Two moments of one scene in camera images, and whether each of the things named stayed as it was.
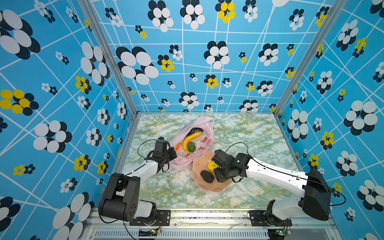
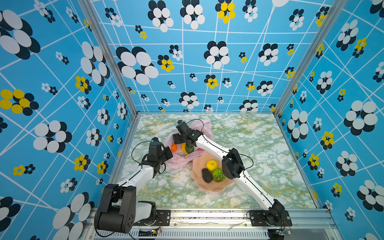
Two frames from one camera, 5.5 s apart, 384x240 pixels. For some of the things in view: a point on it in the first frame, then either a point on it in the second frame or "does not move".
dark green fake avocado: x=207 y=176 does not move
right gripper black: x=217 y=175 -> x=176 y=138
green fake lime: x=191 y=146 does not move
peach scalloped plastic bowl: x=200 y=163 does not move
